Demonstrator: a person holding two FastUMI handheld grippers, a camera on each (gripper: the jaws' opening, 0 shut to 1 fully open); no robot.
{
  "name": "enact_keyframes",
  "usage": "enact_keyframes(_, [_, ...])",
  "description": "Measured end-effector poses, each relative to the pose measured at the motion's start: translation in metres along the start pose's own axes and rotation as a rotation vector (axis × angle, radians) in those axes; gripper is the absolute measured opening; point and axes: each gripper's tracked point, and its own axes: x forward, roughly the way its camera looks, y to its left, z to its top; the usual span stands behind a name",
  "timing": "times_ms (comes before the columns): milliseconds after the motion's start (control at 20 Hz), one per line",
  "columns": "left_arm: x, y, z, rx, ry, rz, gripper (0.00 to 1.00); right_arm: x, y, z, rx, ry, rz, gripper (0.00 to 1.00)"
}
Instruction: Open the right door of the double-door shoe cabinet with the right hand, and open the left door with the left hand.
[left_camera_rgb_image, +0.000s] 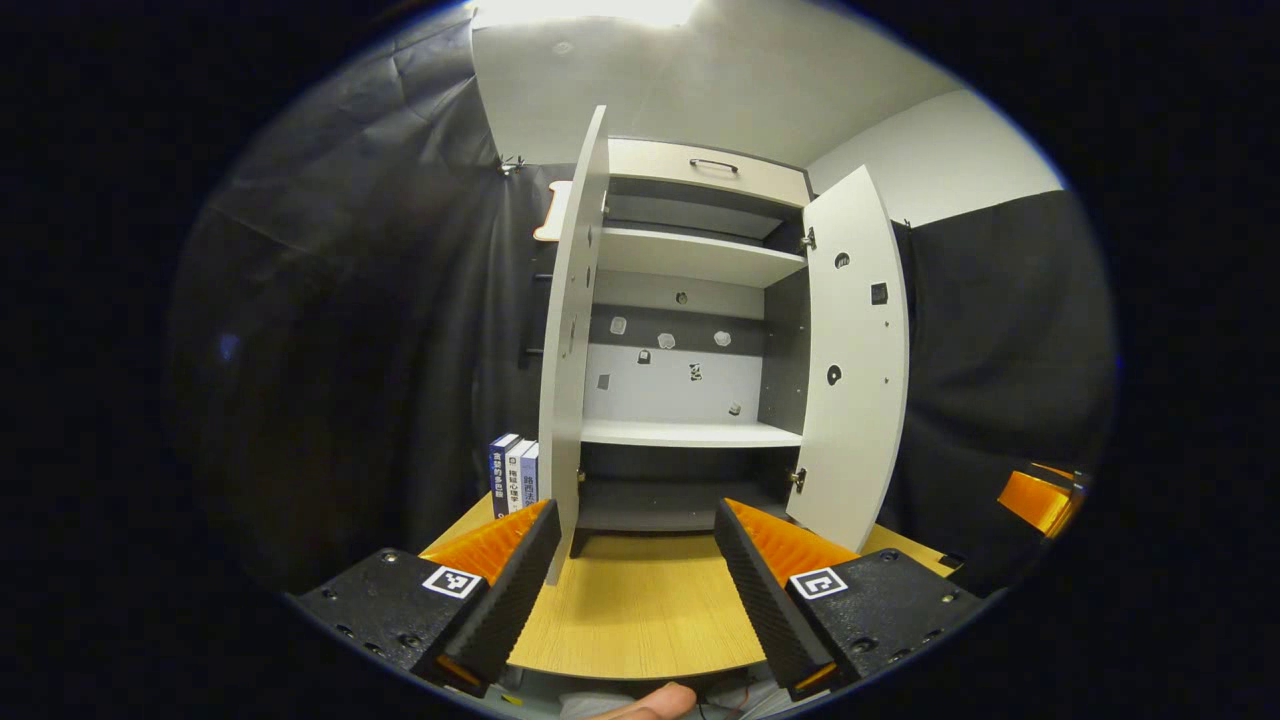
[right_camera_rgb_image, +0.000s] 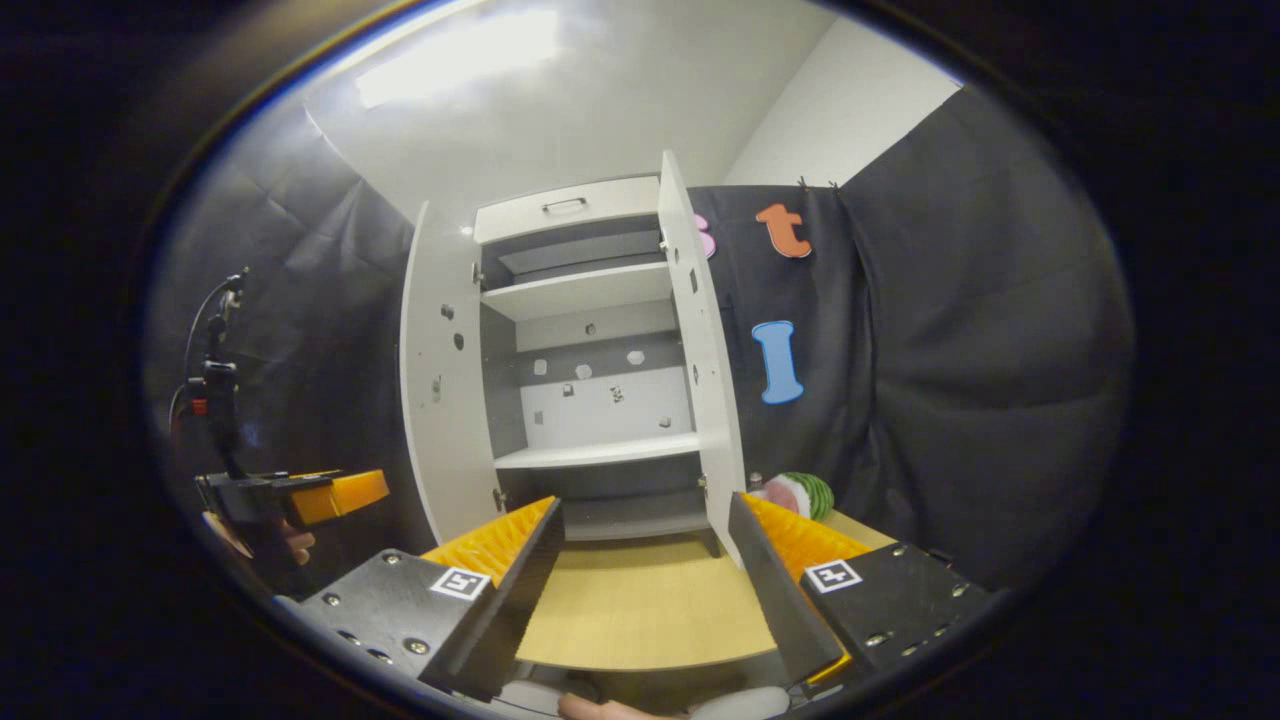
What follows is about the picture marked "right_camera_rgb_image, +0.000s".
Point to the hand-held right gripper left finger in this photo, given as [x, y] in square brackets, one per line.
[520, 600]

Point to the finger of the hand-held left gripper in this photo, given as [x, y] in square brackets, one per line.
[345, 495]

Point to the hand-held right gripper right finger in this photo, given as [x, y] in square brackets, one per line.
[775, 600]

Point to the white cabinet door camera sticker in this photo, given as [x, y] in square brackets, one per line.
[440, 400]

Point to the white double-door shoe cabinet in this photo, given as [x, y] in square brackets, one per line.
[600, 400]

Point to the white cabinet door headphone sticker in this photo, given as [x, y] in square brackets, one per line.
[705, 380]

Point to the watermelon slice toy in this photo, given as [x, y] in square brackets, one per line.
[800, 497]

